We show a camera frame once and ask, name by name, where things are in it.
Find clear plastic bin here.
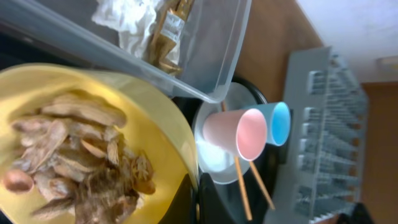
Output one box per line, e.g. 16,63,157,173
1,0,251,103

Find blue plastic cup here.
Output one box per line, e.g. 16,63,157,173
245,101,291,146

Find round black serving tray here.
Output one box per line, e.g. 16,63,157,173
173,77,280,223

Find wooden chopstick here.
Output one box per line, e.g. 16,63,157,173
228,110,252,221
249,161,275,210

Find grey dishwasher rack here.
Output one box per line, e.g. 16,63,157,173
264,47,368,223

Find peanut shell food scraps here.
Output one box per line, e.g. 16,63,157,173
2,91,155,223

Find white tissue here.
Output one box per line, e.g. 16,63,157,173
91,0,180,60

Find pink plastic cup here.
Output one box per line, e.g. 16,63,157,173
203,108,267,161

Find yellow bowl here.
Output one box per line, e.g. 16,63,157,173
1,64,198,223

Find gold snack wrapper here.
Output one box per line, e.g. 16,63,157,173
148,0,195,77

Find grey round plate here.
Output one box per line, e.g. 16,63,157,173
192,82,257,185

